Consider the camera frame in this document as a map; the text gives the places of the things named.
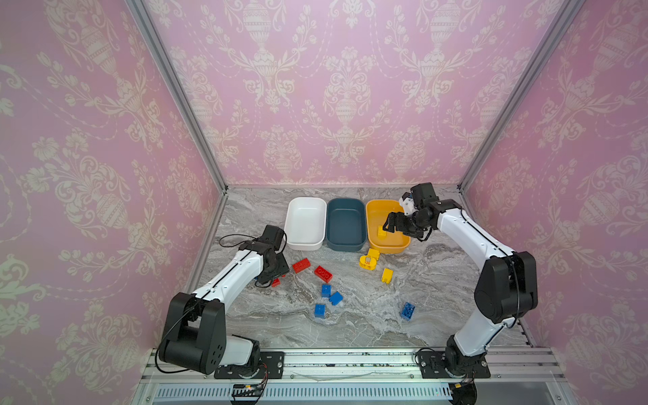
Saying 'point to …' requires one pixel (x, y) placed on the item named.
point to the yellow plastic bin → (380, 240)
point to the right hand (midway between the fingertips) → (394, 228)
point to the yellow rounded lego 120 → (364, 264)
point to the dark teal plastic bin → (346, 224)
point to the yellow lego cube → (374, 253)
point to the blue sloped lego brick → (335, 298)
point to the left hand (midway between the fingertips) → (281, 272)
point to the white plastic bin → (305, 223)
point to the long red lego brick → (301, 266)
